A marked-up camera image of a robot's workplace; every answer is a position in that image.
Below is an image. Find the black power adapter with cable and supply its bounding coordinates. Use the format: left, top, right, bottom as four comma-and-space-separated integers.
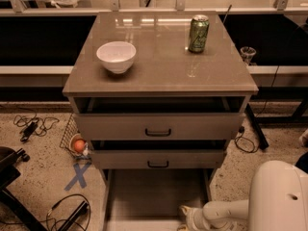
13, 108, 60, 143

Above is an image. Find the clear glass cup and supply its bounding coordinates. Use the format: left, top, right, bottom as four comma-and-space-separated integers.
240, 46, 256, 65

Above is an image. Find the grey drawer cabinet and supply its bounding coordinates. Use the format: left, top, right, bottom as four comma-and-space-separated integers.
64, 12, 258, 231

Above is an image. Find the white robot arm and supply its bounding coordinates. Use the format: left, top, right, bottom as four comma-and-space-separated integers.
177, 161, 308, 231

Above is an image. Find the black table leg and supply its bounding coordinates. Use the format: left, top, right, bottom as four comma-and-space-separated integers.
245, 104, 269, 150

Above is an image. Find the grey drawer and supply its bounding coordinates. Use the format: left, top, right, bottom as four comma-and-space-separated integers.
90, 149, 224, 169
74, 114, 244, 141
103, 168, 209, 231

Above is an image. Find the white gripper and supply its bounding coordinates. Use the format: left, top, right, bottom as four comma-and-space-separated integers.
177, 205, 207, 231

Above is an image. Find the green soda can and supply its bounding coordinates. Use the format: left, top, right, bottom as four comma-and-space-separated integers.
189, 14, 210, 53

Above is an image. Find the black cable coil right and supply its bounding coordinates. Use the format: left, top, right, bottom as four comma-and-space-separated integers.
234, 125, 260, 154

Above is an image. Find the white ceramic bowl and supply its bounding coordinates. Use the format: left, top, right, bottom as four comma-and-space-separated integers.
96, 41, 137, 74

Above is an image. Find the black cable on floor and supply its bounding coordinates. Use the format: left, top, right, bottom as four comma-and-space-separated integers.
45, 193, 92, 231

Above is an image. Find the orange ball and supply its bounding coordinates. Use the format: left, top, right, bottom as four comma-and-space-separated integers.
73, 140, 86, 153

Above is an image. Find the black office chair base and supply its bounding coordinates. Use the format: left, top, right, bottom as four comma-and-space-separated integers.
0, 146, 49, 231

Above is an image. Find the brown shoe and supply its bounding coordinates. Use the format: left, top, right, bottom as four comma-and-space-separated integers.
299, 129, 308, 147

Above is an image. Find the blue tape cross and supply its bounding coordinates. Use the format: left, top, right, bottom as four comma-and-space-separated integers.
64, 162, 91, 192

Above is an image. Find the wire basket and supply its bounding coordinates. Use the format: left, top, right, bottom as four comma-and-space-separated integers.
60, 115, 90, 160

